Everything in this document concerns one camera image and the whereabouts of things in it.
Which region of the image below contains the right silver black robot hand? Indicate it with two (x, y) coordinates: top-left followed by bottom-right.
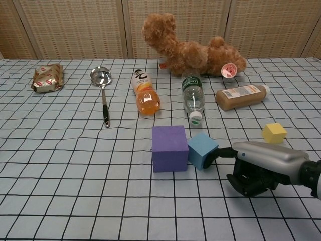
(202, 141), (310, 198)

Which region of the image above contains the small yellow foam cube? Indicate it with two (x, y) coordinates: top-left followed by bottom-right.
(262, 122), (287, 144)

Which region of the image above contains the blue foam block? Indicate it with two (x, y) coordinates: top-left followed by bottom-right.
(187, 133), (219, 171)

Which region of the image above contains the large purple foam cube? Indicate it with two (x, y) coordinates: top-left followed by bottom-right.
(151, 125), (189, 173)

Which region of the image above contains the brown drink bottle white cap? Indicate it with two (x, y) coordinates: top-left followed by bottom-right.
(215, 84), (271, 111)

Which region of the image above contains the clear water bottle green label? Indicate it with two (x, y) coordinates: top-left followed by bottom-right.
(181, 71), (206, 128)

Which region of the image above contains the brown plush teddy bear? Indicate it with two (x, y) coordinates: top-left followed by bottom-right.
(141, 12), (248, 78)

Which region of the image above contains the orange juice bottle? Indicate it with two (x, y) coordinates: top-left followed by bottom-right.
(131, 69), (162, 116)

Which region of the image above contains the light blue checkered tablecloth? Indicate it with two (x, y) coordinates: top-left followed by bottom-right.
(0, 57), (321, 241)

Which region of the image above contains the beige woven folding screen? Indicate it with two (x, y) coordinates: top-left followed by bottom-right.
(0, 0), (321, 60)

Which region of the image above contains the gold foil snack package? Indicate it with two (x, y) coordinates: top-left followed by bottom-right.
(30, 63), (64, 94)

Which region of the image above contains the steel ladle black handle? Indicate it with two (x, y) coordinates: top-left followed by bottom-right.
(90, 66), (112, 129)

